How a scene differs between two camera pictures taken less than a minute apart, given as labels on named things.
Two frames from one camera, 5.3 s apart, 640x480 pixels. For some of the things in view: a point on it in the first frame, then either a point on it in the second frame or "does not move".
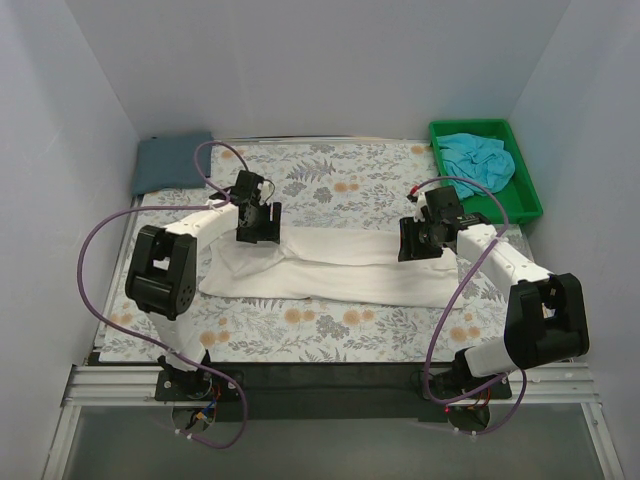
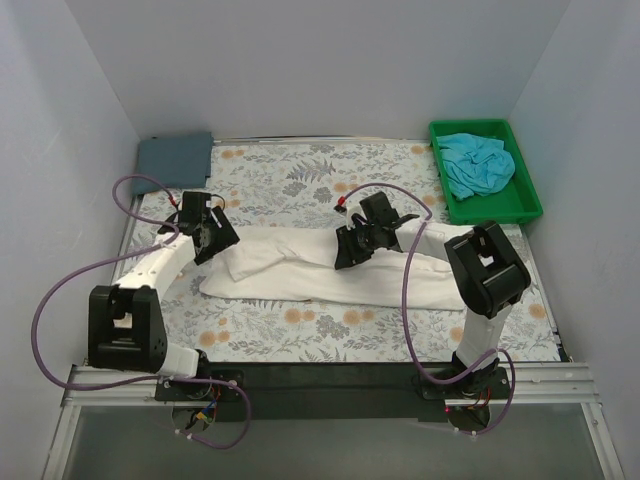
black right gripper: [413, 242] → [347, 248]
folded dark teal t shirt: [168, 162] does not move
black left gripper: [261, 226] → [220, 236]
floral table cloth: [358, 186] does not move
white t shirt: [330, 266] does not move
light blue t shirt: [481, 159] does not move
